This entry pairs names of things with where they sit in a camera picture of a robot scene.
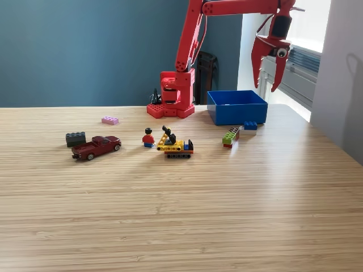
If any small yellow toy digger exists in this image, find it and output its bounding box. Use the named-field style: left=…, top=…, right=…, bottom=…
left=156, top=125, right=195, bottom=159

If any dark red toy pickup truck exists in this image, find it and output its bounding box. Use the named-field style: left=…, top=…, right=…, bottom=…
left=71, top=135, right=123, bottom=162

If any dark grey toy brick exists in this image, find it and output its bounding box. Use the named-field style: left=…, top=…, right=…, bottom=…
left=65, top=131, right=87, bottom=148

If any blue plastic bin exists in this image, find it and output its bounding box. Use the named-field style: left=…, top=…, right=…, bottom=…
left=206, top=90, right=269, bottom=126

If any grey window vent grille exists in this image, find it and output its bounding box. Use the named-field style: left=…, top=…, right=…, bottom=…
left=266, top=39, right=322, bottom=75

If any black chair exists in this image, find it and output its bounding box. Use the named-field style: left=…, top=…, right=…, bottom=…
left=194, top=50, right=220, bottom=105

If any blue on white brick stack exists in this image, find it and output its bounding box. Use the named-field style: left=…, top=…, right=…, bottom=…
left=239, top=121, right=258, bottom=135

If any green brown red brick stack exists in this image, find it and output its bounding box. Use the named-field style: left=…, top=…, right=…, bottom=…
left=222, top=126, right=240, bottom=149

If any black table clamp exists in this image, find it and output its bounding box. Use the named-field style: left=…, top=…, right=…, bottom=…
left=149, top=88, right=162, bottom=105

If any toy figure red shirt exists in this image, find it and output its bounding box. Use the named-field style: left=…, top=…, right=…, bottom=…
left=142, top=127, right=157, bottom=148

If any white window frame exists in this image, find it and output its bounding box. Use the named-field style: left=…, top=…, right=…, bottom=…
left=265, top=0, right=332, bottom=54

